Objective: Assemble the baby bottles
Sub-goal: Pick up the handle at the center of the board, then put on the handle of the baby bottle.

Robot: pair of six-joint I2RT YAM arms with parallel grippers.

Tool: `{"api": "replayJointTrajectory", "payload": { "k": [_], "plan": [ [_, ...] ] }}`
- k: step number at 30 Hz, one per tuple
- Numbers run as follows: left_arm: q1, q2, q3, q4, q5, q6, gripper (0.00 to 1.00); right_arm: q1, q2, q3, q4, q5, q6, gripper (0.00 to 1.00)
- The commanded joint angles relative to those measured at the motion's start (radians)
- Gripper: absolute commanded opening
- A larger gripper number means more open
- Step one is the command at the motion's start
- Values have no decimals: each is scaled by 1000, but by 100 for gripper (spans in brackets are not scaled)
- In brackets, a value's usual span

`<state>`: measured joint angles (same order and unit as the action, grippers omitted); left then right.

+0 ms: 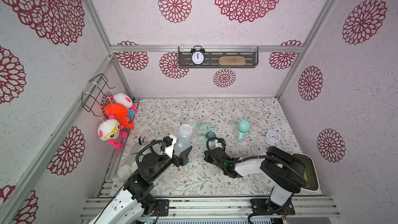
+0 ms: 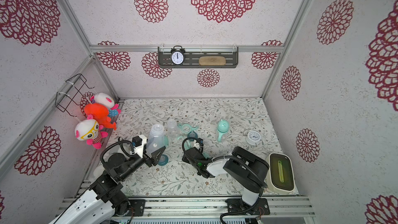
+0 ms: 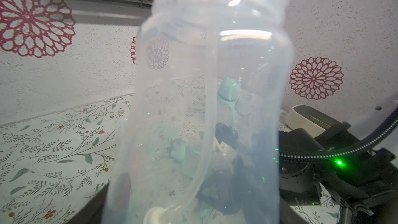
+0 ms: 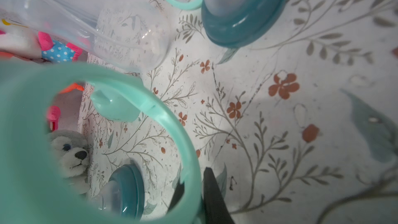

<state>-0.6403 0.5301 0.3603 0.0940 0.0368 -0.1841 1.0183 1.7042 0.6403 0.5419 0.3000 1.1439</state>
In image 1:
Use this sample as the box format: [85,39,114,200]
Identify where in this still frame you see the clear baby bottle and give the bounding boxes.
[188,119,198,132]
[174,124,193,156]

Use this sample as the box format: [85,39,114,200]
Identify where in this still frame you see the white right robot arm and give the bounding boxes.
[204,137,309,211]

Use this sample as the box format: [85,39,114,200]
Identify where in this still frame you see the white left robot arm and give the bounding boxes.
[91,135,192,224]

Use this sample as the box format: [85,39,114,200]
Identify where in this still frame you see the grey white husky plush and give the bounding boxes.
[113,137,144,183]

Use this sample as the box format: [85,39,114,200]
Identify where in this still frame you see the white alarm clock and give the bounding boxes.
[264,130,281,146]

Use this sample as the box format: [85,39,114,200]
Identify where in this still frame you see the white plush yellow glasses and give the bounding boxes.
[97,118,127,149]

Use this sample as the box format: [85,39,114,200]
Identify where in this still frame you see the red orange plush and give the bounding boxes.
[104,103,134,130]

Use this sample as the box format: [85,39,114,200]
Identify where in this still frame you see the white pink plush upper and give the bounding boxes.
[110,93,136,110]

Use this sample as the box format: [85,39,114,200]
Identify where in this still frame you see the black alarm clock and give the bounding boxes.
[191,45,206,65]

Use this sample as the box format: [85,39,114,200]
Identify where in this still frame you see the white sterilizer box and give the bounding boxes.
[292,152,321,195]

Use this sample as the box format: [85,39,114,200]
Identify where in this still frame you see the metal base rail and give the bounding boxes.
[79,195,341,224]

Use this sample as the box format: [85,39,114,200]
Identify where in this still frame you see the grey wall shelf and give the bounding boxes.
[177,47,259,68]

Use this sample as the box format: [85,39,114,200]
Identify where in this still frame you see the black wire basket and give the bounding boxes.
[81,73,115,117]

